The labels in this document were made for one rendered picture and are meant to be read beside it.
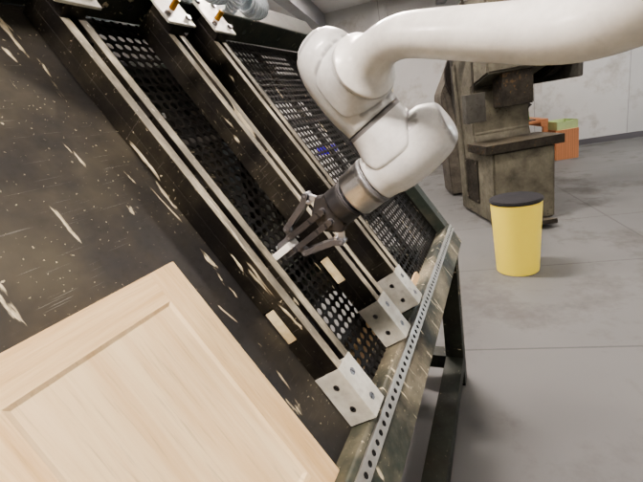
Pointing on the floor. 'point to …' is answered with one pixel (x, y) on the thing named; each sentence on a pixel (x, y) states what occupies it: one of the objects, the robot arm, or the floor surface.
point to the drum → (517, 231)
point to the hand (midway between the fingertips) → (283, 251)
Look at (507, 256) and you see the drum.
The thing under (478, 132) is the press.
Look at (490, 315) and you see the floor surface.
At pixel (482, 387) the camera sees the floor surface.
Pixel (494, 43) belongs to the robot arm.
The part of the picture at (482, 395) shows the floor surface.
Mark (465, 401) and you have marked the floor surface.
